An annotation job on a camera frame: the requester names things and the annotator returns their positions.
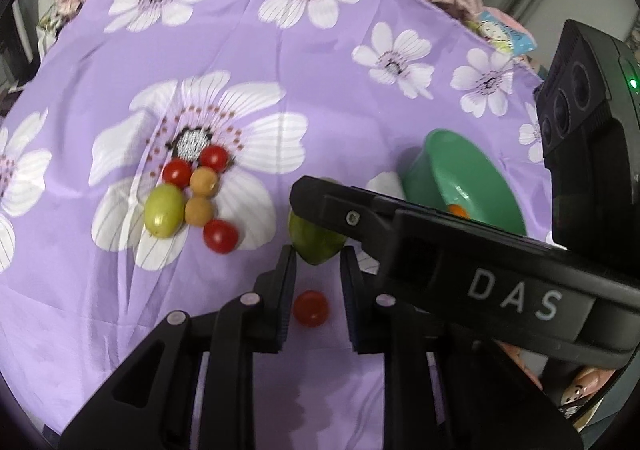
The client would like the red cherry tomato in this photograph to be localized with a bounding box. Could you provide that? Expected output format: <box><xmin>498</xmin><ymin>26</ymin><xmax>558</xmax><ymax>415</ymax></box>
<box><xmin>293</xmin><ymin>290</ymin><xmax>330</xmax><ymax>327</ymax></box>
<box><xmin>199</xmin><ymin>145</ymin><xmax>231</xmax><ymax>172</ymax></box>
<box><xmin>162</xmin><ymin>158</ymin><xmax>193</xmax><ymax>188</ymax></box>
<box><xmin>202</xmin><ymin>219</ymin><xmax>239</xmax><ymax>255</ymax></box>

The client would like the green jujube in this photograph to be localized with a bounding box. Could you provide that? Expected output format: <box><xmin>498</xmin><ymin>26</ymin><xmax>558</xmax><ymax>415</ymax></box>
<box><xmin>289</xmin><ymin>177</ymin><xmax>348</xmax><ymax>266</ymax></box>
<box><xmin>144</xmin><ymin>183</ymin><xmax>185</xmax><ymax>238</ymax></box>

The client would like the brown longan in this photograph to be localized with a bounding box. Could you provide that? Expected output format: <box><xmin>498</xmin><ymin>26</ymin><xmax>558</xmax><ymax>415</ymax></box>
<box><xmin>190</xmin><ymin>167</ymin><xmax>220</xmax><ymax>197</ymax></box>
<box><xmin>184</xmin><ymin>196</ymin><xmax>214</xmax><ymax>227</ymax></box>

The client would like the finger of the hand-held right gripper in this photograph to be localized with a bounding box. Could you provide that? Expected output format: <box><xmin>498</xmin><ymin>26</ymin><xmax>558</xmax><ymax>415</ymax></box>
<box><xmin>289</xmin><ymin>175</ymin><xmax>402</xmax><ymax>252</ymax></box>

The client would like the green bowl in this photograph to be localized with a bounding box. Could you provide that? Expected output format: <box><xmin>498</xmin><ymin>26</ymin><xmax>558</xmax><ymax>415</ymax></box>
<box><xmin>402</xmin><ymin>129</ymin><xmax>528</xmax><ymax>237</ymax></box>

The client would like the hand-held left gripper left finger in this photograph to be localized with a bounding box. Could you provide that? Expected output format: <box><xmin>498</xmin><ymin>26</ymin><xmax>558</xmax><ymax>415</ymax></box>
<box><xmin>60</xmin><ymin>245</ymin><xmax>298</xmax><ymax>450</ymax></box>

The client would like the purple floral cloth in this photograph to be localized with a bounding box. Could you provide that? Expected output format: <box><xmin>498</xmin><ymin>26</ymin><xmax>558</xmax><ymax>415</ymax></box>
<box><xmin>0</xmin><ymin>0</ymin><xmax>556</xmax><ymax>450</ymax></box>

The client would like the colourful snack packet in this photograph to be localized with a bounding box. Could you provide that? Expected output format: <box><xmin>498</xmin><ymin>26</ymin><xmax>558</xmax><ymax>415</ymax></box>
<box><xmin>475</xmin><ymin>10</ymin><xmax>538</xmax><ymax>56</ymax></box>

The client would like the pink floral cloth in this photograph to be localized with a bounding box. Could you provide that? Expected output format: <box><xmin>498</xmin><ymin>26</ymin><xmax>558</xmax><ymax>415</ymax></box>
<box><xmin>55</xmin><ymin>0</ymin><xmax>97</xmax><ymax>33</ymax></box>

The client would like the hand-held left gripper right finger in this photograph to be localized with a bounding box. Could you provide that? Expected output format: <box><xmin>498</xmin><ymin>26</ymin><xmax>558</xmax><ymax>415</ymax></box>
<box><xmin>340</xmin><ymin>246</ymin><xmax>583</xmax><ymax>450</ymax></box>

